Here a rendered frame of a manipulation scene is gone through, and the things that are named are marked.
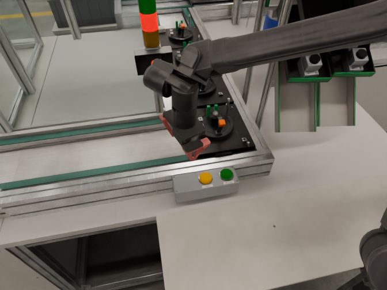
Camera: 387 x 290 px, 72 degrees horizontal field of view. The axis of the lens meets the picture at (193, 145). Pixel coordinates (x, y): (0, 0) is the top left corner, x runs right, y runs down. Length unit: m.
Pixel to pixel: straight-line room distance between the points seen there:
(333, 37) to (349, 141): 0.81
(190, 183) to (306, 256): 0.41
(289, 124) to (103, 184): 0.67
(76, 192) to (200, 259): 0.43
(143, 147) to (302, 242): 0.63
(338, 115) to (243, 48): 0.66
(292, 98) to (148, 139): 0.56
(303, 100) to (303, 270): 0.56
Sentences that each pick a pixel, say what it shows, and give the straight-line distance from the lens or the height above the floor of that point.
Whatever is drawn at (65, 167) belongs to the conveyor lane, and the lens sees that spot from 1.05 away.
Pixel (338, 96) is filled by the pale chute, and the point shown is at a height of 1.07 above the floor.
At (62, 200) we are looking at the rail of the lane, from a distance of 0.96.
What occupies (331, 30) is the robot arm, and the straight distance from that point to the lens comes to 0.52.
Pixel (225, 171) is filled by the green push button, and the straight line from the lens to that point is 0.88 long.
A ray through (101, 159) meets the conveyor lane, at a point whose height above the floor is 0.92.
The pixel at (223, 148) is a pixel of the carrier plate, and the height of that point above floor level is 0.97.
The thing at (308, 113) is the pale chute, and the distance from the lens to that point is 1.05.
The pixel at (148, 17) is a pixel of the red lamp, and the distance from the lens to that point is 0.85.
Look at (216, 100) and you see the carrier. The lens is 1.13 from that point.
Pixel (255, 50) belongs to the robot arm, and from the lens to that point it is 0.53.
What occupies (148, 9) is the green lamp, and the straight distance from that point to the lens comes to 0.84.
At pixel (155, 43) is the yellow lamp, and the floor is 1.27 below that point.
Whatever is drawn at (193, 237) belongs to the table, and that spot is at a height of 0.86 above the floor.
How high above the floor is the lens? 1.67
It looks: 48 degrees down
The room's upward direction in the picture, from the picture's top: straight up
